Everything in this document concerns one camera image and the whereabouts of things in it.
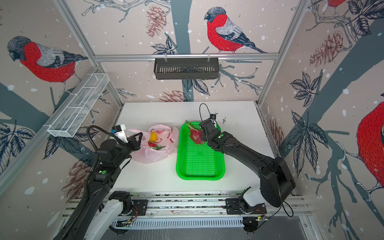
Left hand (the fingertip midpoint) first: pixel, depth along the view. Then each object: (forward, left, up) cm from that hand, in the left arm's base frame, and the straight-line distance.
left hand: (144, 130), depth 74 cm
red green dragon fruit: (+9, -26, -16) cm, 32 cm away
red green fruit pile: (+2, 0, -20) cm, 20 cm away
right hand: (+7, -33, -10) cm, 35 cm away
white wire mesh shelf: (+3, +36, +6) cm, 37 cm away
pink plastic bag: (+12, -6, -25) cm, 29 cm away
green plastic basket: (-6, -27, -25) cm, 38 cm away
